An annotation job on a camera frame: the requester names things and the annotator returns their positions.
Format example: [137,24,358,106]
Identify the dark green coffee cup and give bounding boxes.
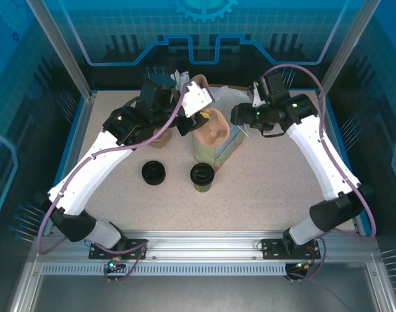
[193,181,213,194]

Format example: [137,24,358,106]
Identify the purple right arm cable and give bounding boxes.
[261,64,377,283]

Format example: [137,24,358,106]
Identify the grey slotted cable duct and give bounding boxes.
[40,263,288,274]

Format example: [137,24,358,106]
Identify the black camera cable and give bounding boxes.
[261,125,288,138]

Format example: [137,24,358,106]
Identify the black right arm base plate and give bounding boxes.
[261,239,321,260]

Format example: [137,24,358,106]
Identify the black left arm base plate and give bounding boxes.
[88,239,149,261]

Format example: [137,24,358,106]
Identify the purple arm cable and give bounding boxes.
[37,87,189,283]
[261,64,377,283]

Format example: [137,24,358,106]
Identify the black plastic lid stack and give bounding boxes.
[141,160,167,185]

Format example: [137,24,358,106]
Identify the aluminium frame post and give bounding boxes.
[25,0,99,101]
[319,0,382,98]

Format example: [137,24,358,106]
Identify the aluminium frame rail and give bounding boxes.
[33,229,380,265]

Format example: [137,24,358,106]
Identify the black-lidded cup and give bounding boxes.
[190,162,215,187]

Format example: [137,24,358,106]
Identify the green patterned paper bag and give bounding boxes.
[192,84,251,174]

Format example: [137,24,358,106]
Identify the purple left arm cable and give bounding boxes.
[37,87,189,283]

